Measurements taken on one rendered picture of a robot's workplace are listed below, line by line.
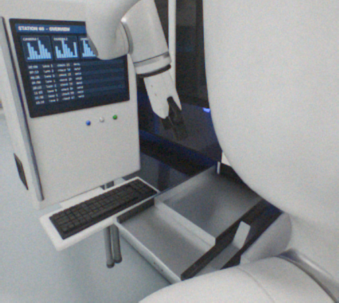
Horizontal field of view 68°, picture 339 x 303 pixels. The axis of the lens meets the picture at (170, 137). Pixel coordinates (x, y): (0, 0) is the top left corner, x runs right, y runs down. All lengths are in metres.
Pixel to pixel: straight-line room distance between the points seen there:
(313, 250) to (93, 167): 1.00
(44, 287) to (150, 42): 1.68
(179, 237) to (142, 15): 0.59
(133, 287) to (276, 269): 1.62
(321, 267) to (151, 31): 0.47
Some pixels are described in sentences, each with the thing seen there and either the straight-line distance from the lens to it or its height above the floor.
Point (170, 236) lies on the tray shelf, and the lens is 0.79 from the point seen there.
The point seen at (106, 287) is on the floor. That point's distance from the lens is 1.83.
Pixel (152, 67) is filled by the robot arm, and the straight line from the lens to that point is 0.54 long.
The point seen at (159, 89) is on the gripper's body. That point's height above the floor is 1.32.
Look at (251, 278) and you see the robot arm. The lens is 0.19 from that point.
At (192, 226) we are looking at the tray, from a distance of 0.79.
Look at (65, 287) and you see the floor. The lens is 1.90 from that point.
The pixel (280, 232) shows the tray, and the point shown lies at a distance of 0.86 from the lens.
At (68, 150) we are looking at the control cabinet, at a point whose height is 1.02.
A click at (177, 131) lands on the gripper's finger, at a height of 1.23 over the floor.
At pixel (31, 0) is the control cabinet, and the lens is 0.96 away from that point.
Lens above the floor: 1.42
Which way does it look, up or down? 22 degrees down
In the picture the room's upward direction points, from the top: straight up
